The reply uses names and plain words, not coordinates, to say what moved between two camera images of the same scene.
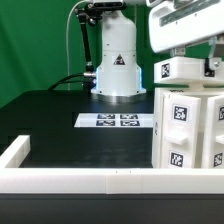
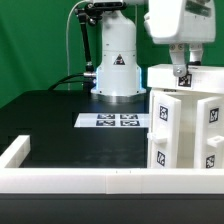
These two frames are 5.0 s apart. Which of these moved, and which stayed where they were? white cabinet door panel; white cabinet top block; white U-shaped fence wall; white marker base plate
Moved: white cabinet door panel; white cabinet top block
Stayed: white marker base plate; white U-shaped fence wall
